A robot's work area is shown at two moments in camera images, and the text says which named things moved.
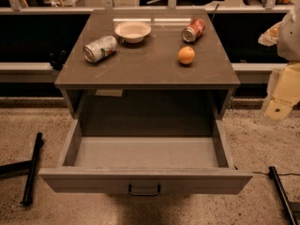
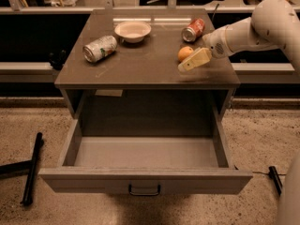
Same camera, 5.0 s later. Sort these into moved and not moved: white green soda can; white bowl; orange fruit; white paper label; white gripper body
Moved: white gripper body
Not moved: orange fruit; white paper label; white bowl; white green soda can
